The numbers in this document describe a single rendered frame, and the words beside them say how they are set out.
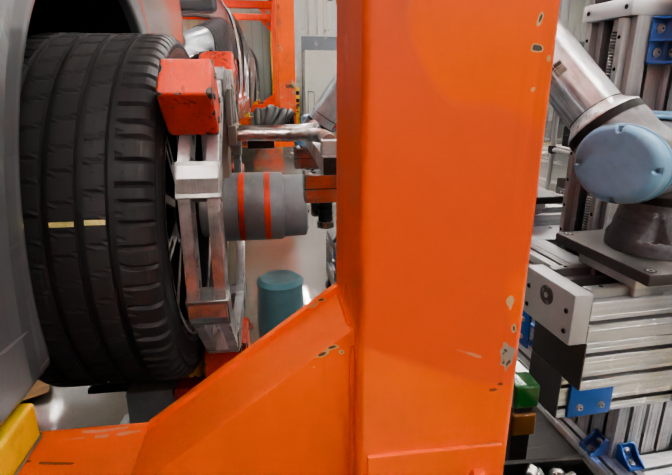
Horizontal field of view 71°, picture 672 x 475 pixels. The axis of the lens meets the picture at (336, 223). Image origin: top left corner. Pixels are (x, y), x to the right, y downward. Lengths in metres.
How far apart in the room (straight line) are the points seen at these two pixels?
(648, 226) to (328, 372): 0.62
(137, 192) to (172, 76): 0.17
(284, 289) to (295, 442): 0.40
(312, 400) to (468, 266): 0.20
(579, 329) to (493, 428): 0.37
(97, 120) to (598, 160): 0.71
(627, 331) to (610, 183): 0.27
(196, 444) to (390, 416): 0.19
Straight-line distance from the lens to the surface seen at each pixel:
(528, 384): 0.81
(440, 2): 0.41
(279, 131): 0.93
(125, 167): 0.70
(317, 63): 12.46
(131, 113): 0.73
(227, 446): 0.53
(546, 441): 1.45
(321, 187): 0.79
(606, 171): 0.79
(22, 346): 0.66
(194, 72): 0.72
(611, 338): 0.93
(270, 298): 0.89
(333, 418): 0.52
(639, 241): 0.93
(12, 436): 0.67
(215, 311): 0.78
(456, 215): 0.42
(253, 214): 0.93
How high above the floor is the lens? 1.09
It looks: 16 degrees down
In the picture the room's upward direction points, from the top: straight up
